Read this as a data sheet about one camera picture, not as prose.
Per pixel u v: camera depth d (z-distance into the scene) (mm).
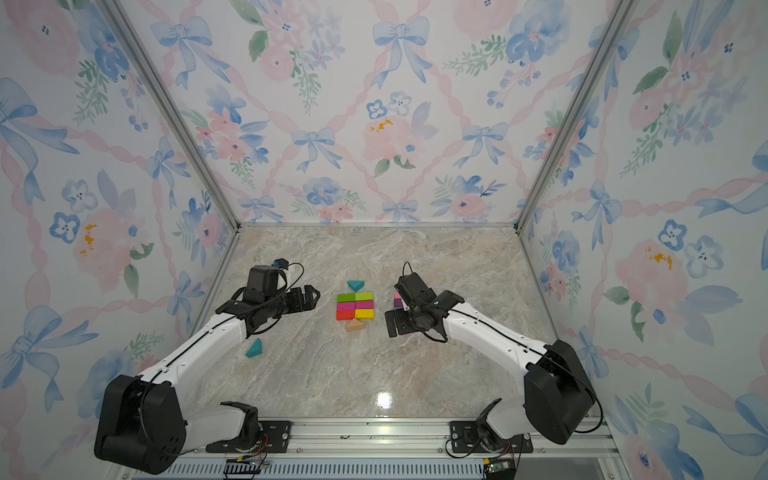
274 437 736
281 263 778
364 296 1005
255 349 871
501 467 731
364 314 953
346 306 955
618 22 694
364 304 977
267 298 663
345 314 952
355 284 1010
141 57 754
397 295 677
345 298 1005
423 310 596
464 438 732
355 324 924
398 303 982
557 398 413
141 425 396
